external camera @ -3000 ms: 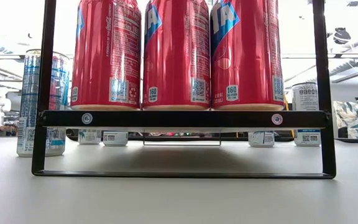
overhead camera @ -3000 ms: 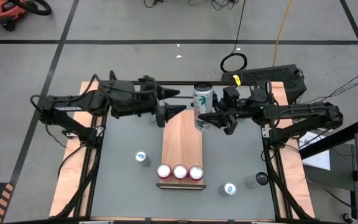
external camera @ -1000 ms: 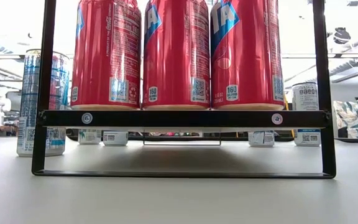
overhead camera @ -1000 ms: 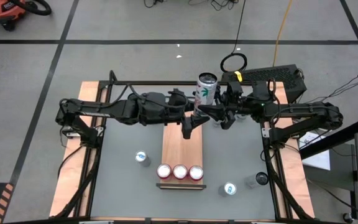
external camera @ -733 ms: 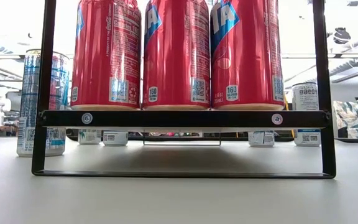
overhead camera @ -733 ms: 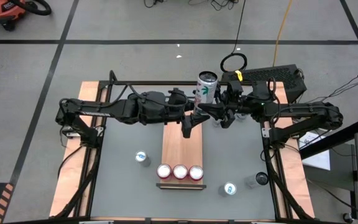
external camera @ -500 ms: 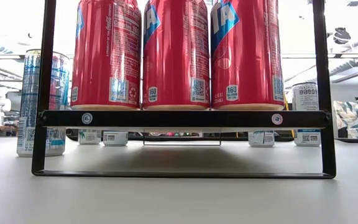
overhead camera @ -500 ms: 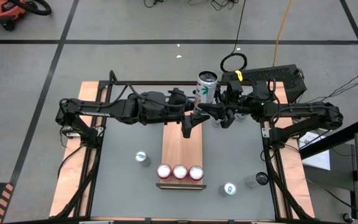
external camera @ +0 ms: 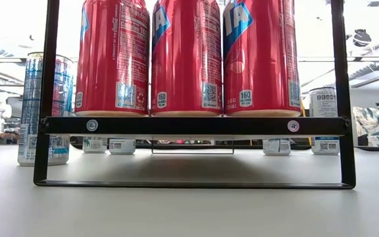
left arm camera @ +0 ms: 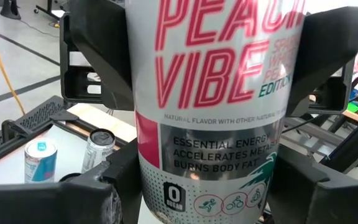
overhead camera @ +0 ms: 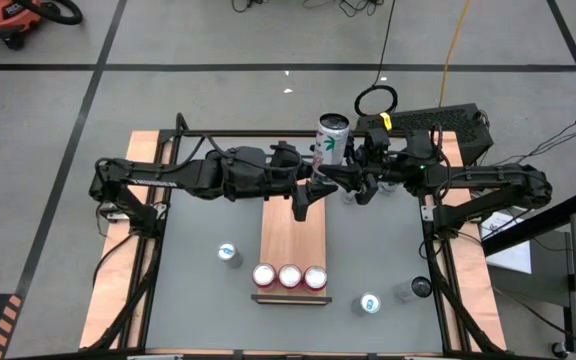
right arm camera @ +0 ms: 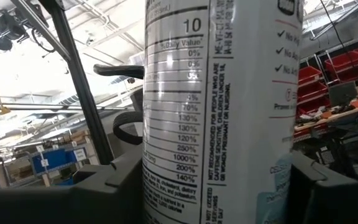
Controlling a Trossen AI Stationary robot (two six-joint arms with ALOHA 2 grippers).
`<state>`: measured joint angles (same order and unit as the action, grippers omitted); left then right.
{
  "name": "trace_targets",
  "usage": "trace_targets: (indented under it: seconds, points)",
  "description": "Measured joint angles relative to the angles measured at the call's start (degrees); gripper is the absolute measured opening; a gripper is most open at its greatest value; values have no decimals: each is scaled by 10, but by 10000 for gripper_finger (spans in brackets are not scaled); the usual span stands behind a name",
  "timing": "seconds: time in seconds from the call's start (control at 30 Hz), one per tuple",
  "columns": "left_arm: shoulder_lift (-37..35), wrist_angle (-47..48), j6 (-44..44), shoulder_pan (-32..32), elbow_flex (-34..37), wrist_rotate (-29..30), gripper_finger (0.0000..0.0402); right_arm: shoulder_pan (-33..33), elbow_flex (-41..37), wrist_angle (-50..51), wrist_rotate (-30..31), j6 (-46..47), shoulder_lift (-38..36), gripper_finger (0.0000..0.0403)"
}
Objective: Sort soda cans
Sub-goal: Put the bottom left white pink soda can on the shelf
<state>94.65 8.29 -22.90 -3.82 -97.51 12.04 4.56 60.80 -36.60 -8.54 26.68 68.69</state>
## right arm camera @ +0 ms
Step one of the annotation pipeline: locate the black ring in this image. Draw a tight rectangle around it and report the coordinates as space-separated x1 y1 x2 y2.
112 110 145 146

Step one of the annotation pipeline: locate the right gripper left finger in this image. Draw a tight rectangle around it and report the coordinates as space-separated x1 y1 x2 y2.
0 145 144 224

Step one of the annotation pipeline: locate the black aluminium rig frame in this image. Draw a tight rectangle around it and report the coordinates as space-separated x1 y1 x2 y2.
9 0 115 166

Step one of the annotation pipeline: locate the grey box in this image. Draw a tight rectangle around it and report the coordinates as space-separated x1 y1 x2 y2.
328 81 358 107

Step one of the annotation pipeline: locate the rack with blue bins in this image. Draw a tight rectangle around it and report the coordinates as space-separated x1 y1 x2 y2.
0 130 101 187

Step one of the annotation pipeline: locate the cluttered wooden workbench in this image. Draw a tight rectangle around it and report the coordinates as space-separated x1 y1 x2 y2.
292 102 358 181

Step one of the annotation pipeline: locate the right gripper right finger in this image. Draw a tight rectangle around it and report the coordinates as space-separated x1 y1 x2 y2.
290 151 358 224

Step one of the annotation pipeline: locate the white Celsius energy can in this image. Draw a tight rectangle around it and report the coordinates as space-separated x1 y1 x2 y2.
141 0 304 224

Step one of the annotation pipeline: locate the yellow power cord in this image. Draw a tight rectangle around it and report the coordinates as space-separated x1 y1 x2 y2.
0 68 12 116

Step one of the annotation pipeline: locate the rack with red bins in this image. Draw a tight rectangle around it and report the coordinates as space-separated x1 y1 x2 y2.
293 40 358 144

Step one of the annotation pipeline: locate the black handle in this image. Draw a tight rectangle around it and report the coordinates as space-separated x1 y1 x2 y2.
93 63 145 80

